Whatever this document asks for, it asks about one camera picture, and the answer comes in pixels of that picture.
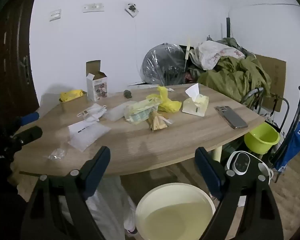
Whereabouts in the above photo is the frosted clear plastic packet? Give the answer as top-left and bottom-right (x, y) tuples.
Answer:
(104, 101), (138, 122)

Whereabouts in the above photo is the white printed plastic bag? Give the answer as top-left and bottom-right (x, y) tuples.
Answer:
(189, 40), (246, 70)

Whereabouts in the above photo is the cream trash bin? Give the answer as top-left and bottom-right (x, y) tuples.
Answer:
(135, 182), (215, 240)

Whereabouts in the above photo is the broken wall socket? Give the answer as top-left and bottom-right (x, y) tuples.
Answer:
(124, 2), (139, 18)

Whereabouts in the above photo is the gold paper box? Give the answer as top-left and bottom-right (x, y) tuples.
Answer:
(58, 94), (88, 112)

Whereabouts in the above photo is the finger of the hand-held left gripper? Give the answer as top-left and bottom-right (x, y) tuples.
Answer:
(11, 126), (43, 145)
(15, 112), (40, 128)

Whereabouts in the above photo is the brown wooden door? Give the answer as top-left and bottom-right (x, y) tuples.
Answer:
(0, 0), (40, 120)

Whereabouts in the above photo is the flat white box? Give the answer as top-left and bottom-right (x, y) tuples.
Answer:
(127, 81), (160, 88)

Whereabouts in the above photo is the plastic wrapped floor fan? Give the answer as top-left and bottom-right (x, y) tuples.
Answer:
(142, 42), (188, 85)

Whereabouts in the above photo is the brown cardboard sheet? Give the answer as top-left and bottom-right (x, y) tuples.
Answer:
(254, 54), (287, 113)

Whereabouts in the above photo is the yellow tissue pack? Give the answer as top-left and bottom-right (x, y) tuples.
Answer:
(182, 83), (209, 117)

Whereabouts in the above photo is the person's left forearm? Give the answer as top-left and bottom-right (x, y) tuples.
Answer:
(0, 180), (28, 240)

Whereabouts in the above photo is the clear bag with white sheet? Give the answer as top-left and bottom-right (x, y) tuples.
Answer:
(67, 120), (112, 152)

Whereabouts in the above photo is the thin grey wall cable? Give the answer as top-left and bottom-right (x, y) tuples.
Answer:
(229, 3), (300, 15)

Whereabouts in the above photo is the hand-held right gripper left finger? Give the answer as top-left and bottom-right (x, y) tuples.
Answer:
(20, 146), (111, 240)

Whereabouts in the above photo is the person's white trouser leg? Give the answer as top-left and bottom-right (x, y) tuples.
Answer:
(60, 176), (137, 240)

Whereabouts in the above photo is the brown paper bag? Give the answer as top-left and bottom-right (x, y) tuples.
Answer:
(146, 110), (173, 132)

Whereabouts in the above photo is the white black foot bath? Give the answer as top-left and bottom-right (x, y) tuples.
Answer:
(225, 151), (274, 183)

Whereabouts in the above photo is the black metal frame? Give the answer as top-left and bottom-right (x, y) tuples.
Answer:
(273, 94), (291, 135)

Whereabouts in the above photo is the green plastic basin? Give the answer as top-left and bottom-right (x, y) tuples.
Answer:
(244, 122), (281, 155)

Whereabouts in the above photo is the yellow plastic bag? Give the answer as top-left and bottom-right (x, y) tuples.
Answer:
(146, 85), (182, 113)

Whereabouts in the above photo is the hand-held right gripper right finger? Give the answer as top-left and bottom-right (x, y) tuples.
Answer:
(194, 147), (284, 240)

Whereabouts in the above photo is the clear packet with contents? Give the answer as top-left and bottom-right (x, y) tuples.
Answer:
(124, 99), (160, 125)

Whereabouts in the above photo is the grey metal tube frame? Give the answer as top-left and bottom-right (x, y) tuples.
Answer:
(241, 87), (264, 110)

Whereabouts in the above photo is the grey smartphone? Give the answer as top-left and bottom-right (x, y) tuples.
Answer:
(214, 106), (249, 130)

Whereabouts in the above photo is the open white carton box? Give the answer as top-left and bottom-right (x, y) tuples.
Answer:
(86, 60), (108, 102)

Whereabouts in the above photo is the olive green cloth pile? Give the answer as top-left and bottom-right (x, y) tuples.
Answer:
(197, 37), (272, 103)

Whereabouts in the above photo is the red cloth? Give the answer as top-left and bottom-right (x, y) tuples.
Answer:
(185, 71), (198, 83)

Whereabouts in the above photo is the white face mask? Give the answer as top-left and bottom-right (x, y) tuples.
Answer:
(77, 104), (108, 122)

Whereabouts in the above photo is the cream plastic stick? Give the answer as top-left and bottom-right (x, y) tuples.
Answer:
(185, 39), (192, 62)

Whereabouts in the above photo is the single white wall switch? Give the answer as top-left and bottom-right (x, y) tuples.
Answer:
(48, 9), (62, 22)

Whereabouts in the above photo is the clear wrapper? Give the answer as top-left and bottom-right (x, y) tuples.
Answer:
(43, 148), (66, 160)

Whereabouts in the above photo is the double white wall switch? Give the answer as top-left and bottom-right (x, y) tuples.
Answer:
(83, 3), (105, 13)

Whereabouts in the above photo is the blue shopping trolley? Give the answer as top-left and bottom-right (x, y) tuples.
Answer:
(271, 86), (300, 180)

